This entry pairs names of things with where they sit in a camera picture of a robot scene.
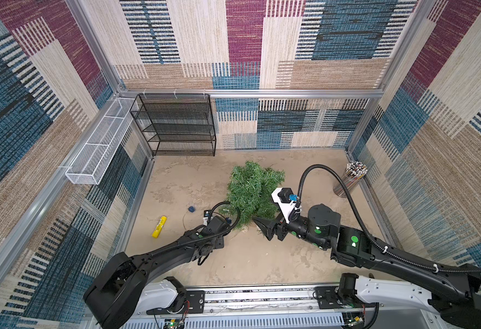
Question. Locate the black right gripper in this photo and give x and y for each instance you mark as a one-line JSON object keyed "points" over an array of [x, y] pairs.
{"points": [[280, 227]]}

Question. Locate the small green christmas tree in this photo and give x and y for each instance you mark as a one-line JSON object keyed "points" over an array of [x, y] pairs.
{"points": [[249, 190]]}

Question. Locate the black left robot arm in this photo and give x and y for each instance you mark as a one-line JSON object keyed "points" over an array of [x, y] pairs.
{"points": [[119, 291]]}

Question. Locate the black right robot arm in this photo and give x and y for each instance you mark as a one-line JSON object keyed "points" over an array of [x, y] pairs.
{"points": [[451, 293]]}

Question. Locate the cup of coloured pencils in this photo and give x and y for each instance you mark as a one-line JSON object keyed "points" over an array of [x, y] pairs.
{"points": [[353, 173]]}

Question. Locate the yellow marker pen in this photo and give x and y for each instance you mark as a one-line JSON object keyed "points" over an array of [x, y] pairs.
{"points": [[159, 227]]}

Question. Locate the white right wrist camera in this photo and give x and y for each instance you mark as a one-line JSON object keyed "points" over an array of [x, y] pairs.
{"points": [[287, 202]]}

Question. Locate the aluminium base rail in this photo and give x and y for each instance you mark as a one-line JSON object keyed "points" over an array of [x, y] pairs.
{"points": [[279, 306]]}

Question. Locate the black wire shelf rack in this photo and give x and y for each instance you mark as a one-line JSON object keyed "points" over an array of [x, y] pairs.
{"points": [[176, 124]]}

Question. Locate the white wire mesh basket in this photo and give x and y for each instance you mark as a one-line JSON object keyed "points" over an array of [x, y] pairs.
{"points": [[95, 156]]}

